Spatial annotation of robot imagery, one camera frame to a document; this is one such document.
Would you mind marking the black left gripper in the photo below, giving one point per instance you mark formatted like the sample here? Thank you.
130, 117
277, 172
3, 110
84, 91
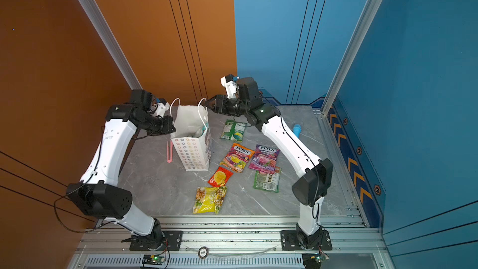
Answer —
168, 127

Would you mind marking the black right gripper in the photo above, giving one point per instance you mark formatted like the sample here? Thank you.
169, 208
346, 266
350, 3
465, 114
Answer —
220, 108

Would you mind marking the white paper bag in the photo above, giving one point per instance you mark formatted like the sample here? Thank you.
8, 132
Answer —
194, 153

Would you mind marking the orange Fox's candy bag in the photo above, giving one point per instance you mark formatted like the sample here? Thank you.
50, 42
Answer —
237, 158

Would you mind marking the purple Fox's bag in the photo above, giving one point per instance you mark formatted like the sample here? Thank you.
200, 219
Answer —
264, 159

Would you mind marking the yellow snack bag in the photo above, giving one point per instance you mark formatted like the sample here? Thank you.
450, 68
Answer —
209, 200

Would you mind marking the teal white candy bag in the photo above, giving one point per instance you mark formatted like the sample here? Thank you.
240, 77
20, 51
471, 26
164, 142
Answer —
200, 132

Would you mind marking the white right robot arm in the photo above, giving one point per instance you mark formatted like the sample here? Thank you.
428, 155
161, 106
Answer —
314, 173

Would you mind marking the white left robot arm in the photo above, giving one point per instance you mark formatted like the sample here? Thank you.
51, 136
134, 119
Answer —
97, 194

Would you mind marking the green white snack bag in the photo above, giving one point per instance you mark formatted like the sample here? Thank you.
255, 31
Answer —
268, 182

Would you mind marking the pink utility knife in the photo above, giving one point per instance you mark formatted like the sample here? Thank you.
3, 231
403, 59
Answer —
170, 153

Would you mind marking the red yellow snack packet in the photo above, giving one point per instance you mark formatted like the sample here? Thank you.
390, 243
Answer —
220, 177

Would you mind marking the blue cylinder tool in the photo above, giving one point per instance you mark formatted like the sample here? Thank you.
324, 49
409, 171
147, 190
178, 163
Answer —
297, 130

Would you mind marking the green circuit board left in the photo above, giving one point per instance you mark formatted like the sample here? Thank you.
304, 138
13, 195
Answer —
154, 261

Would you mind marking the green circuit board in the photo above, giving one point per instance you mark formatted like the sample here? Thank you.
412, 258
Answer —
314, 261
154, 261

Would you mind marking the green circuit board right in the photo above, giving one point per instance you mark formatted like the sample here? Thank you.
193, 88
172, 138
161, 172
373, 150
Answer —
314, 261

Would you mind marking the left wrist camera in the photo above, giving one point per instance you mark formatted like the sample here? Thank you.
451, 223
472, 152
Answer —
162, 106

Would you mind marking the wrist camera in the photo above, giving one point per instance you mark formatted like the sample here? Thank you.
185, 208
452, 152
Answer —
162, 106
230, 85

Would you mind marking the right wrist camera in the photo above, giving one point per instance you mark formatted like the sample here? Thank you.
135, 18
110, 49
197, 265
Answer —
230, 85

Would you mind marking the aluminium corner post left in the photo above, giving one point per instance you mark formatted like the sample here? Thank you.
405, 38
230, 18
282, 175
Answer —
104, 31

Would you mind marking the aluminium corner post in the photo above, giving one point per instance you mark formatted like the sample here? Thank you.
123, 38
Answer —
363, 24
104, 31

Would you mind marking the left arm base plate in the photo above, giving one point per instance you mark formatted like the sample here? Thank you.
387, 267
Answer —
169, 240

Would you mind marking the aluminium rail frame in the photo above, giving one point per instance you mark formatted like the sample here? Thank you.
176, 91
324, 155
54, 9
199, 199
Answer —
239, 242

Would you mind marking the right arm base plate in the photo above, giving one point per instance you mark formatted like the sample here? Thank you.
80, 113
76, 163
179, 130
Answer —
297, 240

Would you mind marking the aluminium corner post right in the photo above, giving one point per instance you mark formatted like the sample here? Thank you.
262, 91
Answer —
363, 24

